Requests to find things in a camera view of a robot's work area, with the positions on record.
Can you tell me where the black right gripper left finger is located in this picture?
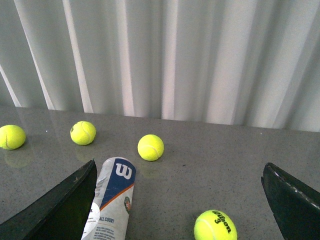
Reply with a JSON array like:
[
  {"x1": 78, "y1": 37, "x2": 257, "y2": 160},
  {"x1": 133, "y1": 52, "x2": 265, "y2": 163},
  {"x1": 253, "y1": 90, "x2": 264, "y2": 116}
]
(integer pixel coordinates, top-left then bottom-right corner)
[{"x1": 0, "y1": 160, "x2": 97, "y2": 240}]

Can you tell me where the far left tennis ball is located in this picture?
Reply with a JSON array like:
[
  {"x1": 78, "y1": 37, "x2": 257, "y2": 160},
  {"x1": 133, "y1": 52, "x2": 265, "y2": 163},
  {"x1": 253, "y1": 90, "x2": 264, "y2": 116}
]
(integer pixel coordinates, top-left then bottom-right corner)
[{"x1": 0, "y1": 124, "x2": 26, "y2": 150}]

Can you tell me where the plain centre tennis ball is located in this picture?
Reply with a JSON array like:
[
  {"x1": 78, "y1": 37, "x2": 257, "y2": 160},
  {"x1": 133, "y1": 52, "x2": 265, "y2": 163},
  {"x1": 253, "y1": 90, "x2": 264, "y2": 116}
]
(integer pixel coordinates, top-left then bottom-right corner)
[{"x1": 137, "y1": 134, "x2": 164, "y2": 162}]

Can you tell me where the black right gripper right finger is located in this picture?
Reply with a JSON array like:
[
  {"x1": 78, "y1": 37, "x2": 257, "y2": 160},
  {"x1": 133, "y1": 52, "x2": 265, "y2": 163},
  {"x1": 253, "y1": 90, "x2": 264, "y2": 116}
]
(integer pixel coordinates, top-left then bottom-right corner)
[{"x1": 261, "y1": 162, "x2": 320, "y2": 240}]

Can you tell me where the Wilson 3 tennis ball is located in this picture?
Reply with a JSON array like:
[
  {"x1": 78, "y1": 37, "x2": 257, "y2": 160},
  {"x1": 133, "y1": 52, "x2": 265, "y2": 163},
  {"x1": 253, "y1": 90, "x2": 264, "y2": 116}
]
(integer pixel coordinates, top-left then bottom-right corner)
[{"x1": 193, "y1": 209, "x2": 238, "y2": 240}]

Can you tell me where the white pleated curtain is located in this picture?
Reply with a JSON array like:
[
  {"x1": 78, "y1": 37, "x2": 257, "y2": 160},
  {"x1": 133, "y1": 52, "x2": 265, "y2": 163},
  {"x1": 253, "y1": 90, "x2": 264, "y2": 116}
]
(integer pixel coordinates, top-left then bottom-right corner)
[{"x1": 0, "y1": 0, "x2": 320, "y2": 132}]

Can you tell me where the tennis ball with dark logo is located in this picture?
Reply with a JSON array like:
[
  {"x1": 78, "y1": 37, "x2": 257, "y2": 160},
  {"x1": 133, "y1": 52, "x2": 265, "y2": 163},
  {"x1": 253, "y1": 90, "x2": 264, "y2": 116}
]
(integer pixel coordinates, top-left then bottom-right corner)
[{"x1": 70, "y1": 121, "x2": 97, "y2": 146}]

